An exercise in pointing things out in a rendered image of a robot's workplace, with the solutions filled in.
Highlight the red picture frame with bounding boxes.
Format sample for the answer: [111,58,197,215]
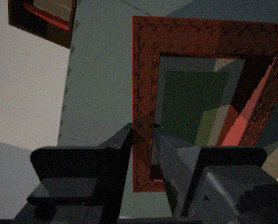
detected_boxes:
[132,15,278,192]

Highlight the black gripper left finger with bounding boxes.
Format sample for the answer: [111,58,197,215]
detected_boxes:
[30,123,132,219]

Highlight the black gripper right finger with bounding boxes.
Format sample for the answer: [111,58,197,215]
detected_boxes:
[153,123,267,217]

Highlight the black flat panel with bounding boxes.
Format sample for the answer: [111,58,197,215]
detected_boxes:
[57,0,278,218]

